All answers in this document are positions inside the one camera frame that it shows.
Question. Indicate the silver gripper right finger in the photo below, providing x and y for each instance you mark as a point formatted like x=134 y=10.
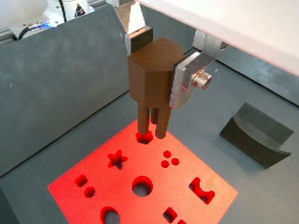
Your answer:
x=190 y=73

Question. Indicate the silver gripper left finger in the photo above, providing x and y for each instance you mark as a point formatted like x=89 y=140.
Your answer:
x=138 y=39

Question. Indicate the brown three prong peg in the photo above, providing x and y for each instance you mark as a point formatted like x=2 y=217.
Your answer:
x=150 y=77

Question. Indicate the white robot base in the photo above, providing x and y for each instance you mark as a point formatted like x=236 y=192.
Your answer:
x=59 y=12

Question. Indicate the red shape sorter block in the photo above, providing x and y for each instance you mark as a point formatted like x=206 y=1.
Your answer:
x=149 y=180

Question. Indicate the black curved holder bracket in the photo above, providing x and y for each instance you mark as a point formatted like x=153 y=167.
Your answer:
x=258 y=135

